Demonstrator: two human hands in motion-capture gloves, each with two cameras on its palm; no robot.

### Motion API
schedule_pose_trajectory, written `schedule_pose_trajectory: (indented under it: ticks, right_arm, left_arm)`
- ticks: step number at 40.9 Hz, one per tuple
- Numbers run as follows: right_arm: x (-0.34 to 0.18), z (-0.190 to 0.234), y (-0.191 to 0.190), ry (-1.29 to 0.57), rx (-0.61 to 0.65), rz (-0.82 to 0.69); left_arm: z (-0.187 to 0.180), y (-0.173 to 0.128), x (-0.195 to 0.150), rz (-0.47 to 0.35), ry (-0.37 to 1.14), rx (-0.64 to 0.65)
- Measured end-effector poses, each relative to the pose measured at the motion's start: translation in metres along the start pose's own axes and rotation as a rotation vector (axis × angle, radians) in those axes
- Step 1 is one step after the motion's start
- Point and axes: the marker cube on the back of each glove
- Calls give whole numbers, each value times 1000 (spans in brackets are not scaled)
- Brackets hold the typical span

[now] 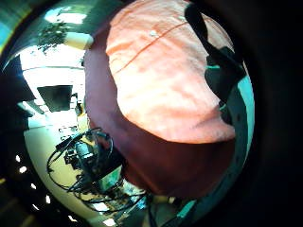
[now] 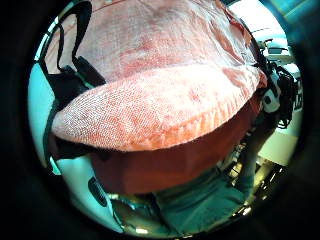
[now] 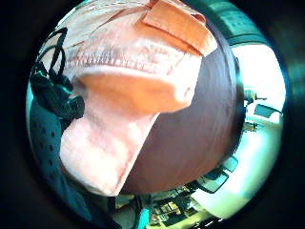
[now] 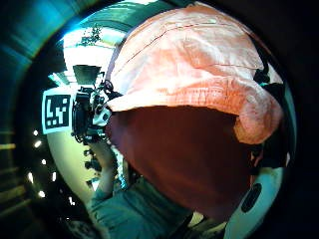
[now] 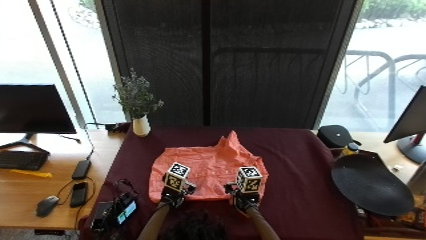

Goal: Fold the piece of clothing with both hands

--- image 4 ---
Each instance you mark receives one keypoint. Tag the green potted plant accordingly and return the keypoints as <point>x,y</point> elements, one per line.
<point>91,36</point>

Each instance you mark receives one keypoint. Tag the the person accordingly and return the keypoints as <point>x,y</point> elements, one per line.
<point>139,212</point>

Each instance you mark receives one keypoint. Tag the dark hanging lamp shade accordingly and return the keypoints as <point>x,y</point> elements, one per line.
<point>86,74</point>

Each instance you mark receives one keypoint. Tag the orange cloth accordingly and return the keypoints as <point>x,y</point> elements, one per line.
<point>186,73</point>

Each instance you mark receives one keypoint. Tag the white marker cube left glove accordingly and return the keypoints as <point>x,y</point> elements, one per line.
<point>57,110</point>

